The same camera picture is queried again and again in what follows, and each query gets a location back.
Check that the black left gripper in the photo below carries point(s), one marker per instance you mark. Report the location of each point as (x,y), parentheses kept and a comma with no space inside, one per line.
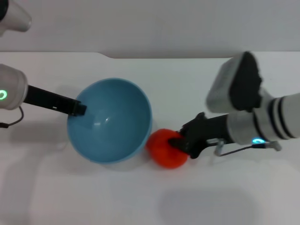
(49,99)

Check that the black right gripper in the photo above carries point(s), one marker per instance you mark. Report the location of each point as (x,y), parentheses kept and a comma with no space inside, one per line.
(206,130)

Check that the orange fruit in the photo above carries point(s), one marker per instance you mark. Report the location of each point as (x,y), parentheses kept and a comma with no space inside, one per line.
(164,154)

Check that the blue bowl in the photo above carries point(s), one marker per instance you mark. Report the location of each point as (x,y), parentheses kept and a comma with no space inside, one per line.
(112,131)

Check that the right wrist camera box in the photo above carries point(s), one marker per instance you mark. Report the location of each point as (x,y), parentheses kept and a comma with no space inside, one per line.
(234,86)

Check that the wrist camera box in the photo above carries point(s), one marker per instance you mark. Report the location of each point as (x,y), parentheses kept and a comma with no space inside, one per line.
(234,86)
(16,16)

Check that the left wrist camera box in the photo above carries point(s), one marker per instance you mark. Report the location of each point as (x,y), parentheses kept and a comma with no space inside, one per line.
(16,16)

